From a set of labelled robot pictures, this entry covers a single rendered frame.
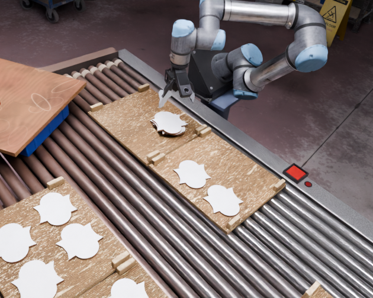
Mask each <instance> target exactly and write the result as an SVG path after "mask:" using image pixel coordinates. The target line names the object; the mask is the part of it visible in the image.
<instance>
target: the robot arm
mask: <svg viewBox="0 0 373 298"><path fill-rule="evenodd" d="M199 8H200V26H199V28H194V24H193V23H192V22H191V21H187V20H177V21H175V22H174V24H173V30H172V43H171V54H170V55H169V56H170V60H171V62H170V64H171V68H169V69H166V70H165V82H166V84H167V85H166V86H165V88H164V90H160V91H159V97H160V101H159V108H161V107H163V106H164V104H165V103H166V101H167V99H168V98H170V97H171V96H172V92H171V90H172V89H173V90H174V91H177V90H178V91H179V95H180V97H181V98H187V97H190V100H191V101H192V103H193V102H194V98H195V95H194V93H195V92H194V86H193V84H192V83H191V82H190V81H189V79H188V75H187V71H186V68H187V67H188V65H189V61H190V55H191V49H200V50H211V51H212V50H222V49H223V48H224V45H225V41H226V33H225V31H224V30H221V29H220V20H223V21H236V22H249V23H256V24H269V25H282V26H285V27H286V28H287V29H291V30H294V42H292V43H291V44H289V45H288V46H287V47H286V50H285V52H283V53H281V54H279V55H278V56H276V57H274V58H273V59H271V60H269V61H268V62H266V63H264V64H263V65H261V63H262V61H263V58H262V53H261V51H260V50H259V49H258V48H257V47H256V46H255V45H254V44H251V43H249V44H245V45H242V46H241V47H239V48H237V49H235V50H233V51H231V52H229V53H218V54H216V55H215V56H214V57H213V59H212V61H211V68H212V71H213V73H214V75H215V77H216V78H217V79H218V80H219V81H221V82H224V83H226V82H229V81H231V80H232V79H233V95H234V97H235V98H238V99H243V100H253V99H257V98H258V92H260V91H261V90H262V89H263V88H264V87H265V85H266V84H268V83H270V82H272V81H274V80H276V79H278V78H280V77H282V76H284V75H286V74H288V73H290V72H292V71H293V70H298V71H300V72H311V71H316V70H318V69H320V68H322V67H323V66H324V65H325V64H326V62H327V54H328V51H327V39H326V23H325V21H324V18H323V17H322V16H321V15H320V14H319V13H318V12H317V11H316V10H314V9H312V8H310V7H308V6H306V5H303V4H297V3H290V4H289V5H279V4H267V3H260V2H248V1H236V0H200V5H199ZM260 65H261V66H260ZM258 66H259V67H258ZM166 75H167V77H166Z"/></svg>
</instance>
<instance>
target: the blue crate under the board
mask: <svg viewBox="0 0 373 298"><path fill-rule="evenodd" d="M68 115H69V108H68V104H67V105H66V106H65V107H64V109H63V110H62V111H61V112H60V113H59V114H58V115H57V116H56V117H55V118H54V119H53V120H52V121H51V122H50V123H49V124H48V125H47V126H46V127H45V128H44V129H43V130H42V131H41V132H40V133H39V134H38V135H37V136H36V137H35V138H34V139H33V140H32V141H31V142H30V143H29V144H28V145H27V146H26V147H25V148H24V149H23V150H22V152H20V153H19V154H21V155H24V156H27V157H29V156H30V155H31V154H32V153H33V152H34V151H35V150H36V149H37V148H38V147H39V146H40V145H41V144H42V142H43V141H44V140H45V139H46V138H47V137H48V136H49V135H50V134H51V133H52V132H53V131H54V130H55V129H56V128H57V127H58V126H59V125H60V124H61V123H62V122H63V120H64V119H65V118H66V117H67V116H68Z"/></svg>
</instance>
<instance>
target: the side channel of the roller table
mask: <svg viewBox="0 0 373 298"><path fill-rule="evenodd" d="M114 58H118V51H117V50H116V49H115V48H113V47H110V48H106V49H103V50H100V51H96V52H94V53H90V54H86V55H84V56H80V57H77V58H74V59H70V60H66V61H63V62H60V63H57V64H53V65H51V66H47V67H43V68H41V70H45V71H48V72H52V73H56V74H59V75H64V74H68V75H69V76H70V74H71V73H72V72H73V71H77V72H78V73H79V71H80V69H83V68H84V69H86V70H87V69H88V67H89V66H94V67H96V65H97V64H98V63H102V64H104V63H105V62H106V61H107V60H109V61H111V62H112V60H113V59H114Z"/></svg>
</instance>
